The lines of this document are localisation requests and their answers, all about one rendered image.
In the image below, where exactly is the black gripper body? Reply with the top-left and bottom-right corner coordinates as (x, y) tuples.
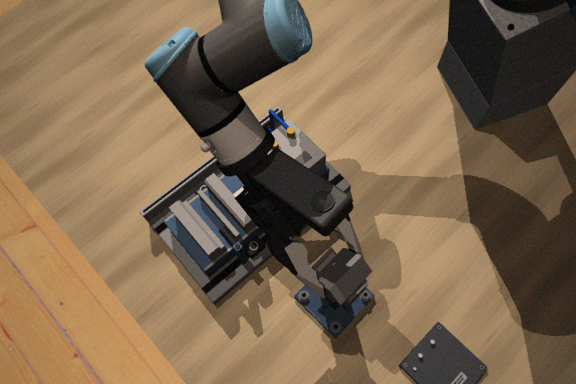
(217, 126), (306, 238)

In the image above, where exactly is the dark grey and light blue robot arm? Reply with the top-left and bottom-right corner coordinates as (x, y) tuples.
(145, 0), (576, 236)

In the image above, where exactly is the grey flat bar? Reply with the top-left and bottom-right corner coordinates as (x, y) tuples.
(197, 190), (241, 240)
(183, 201), (226, 252)

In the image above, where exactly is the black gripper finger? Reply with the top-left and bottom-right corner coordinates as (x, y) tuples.
(263, 225), (326, 299)
(333, 215), (364, 258)

